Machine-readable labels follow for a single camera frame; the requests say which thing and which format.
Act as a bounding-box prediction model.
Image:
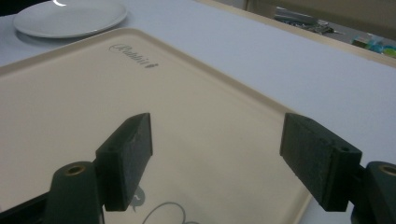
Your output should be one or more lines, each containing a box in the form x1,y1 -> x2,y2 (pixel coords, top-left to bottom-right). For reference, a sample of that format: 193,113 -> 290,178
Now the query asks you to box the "clutter of coloured items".
274,7 -> 396,58

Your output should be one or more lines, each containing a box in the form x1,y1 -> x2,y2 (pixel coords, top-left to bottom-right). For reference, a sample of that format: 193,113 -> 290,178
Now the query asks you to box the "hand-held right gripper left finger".
43,112 -> 154,224

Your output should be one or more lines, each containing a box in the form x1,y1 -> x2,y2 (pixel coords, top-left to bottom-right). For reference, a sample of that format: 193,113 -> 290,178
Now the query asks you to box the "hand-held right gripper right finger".
279,112 -> 396,224

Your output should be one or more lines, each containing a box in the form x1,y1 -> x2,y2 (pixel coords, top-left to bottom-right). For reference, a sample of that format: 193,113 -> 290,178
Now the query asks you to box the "beige plastic tray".
0,27 -> 313,224

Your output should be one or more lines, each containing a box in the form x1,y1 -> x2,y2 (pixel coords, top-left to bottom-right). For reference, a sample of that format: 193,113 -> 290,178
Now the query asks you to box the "white round plate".
12,0 -> 128,39

